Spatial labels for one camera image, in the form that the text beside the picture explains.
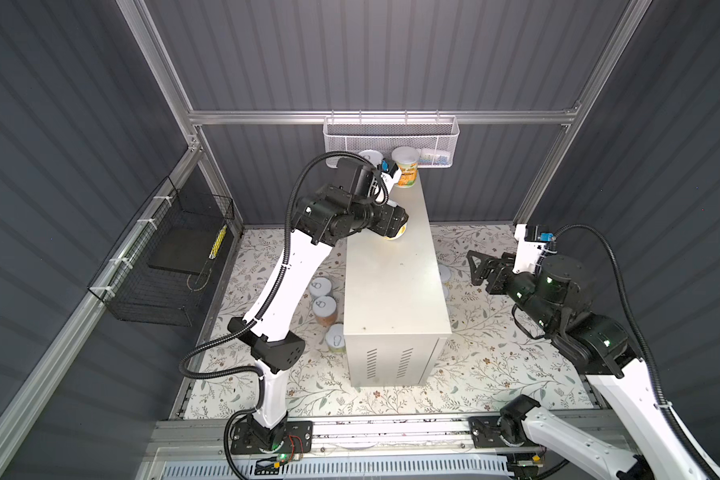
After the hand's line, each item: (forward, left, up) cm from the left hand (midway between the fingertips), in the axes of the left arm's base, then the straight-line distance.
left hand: (392, 209), depth 69 cm
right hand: (-14, -19, -2) cm, 24 cm away
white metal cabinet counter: (-25, +2, -7) cm, 26 cm away
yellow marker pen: (+5, +46, -14) cm, 48 cm away
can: (+3, +21, -35) cm, 41 cm away
